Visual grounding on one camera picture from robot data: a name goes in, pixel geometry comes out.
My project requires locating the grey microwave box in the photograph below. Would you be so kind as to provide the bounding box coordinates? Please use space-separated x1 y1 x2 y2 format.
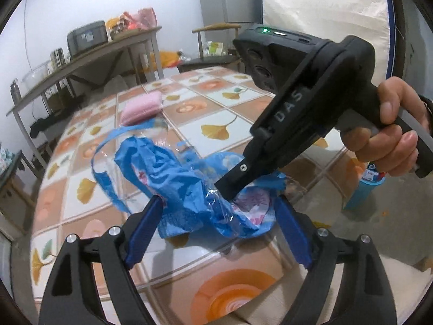
67 21 109 57

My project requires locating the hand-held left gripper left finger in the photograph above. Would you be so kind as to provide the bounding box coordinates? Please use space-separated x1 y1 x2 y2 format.
38 194 165 325

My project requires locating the blue plastic bag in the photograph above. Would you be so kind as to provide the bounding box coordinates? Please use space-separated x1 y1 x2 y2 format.
91 123 288 239

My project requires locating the wooden armchair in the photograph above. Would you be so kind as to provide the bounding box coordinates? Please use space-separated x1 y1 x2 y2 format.
179 23 243 73

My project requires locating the white mattress with blue edge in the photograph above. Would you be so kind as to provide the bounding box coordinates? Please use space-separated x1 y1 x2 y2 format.
260 0 397 85

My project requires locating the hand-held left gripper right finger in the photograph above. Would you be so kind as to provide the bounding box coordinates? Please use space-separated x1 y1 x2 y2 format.
273 196 397 325

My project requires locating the pink rolled towel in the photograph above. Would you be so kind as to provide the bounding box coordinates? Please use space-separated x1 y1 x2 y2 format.
119 91 165 126

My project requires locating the pink plastic bag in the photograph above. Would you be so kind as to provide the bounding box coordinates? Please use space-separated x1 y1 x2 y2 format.
123 7 159 31

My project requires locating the clear plastic bowl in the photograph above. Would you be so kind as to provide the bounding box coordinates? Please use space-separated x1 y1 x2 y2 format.
22 61 51 85

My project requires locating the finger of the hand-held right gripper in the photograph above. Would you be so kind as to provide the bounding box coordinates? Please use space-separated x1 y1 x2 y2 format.
215 137 282 200

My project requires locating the steel container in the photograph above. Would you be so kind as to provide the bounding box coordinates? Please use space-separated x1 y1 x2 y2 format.
51 47 66 67

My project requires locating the blue plastic mesh basket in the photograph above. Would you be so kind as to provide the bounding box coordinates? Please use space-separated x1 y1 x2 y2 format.
343 167 387 210

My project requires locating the orange plastic bag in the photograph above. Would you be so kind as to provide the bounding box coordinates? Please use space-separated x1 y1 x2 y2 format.
149 51 185 73

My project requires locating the green white carton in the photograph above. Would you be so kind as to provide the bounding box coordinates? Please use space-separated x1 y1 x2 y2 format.
204 41 227 57

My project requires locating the thin black cable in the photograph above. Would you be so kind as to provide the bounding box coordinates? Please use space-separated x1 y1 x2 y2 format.
24 0 35 72

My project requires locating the person's right hand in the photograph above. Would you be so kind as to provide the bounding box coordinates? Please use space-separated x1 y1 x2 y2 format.
341 76 426 177

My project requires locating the grey wooden side table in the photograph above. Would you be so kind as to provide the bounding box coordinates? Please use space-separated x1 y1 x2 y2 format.
6 25 165 177

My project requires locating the black cloth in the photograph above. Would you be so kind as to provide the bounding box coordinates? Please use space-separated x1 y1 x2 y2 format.
30 113 74 138

